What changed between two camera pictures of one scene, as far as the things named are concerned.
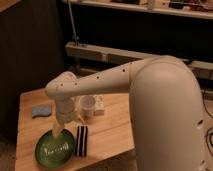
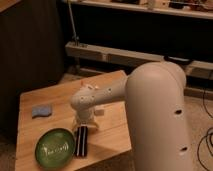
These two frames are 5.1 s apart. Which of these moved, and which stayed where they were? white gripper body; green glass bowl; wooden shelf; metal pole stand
Moved: white gripper body
Stayed: green glass bowl; metal pole stand; wooden shelf
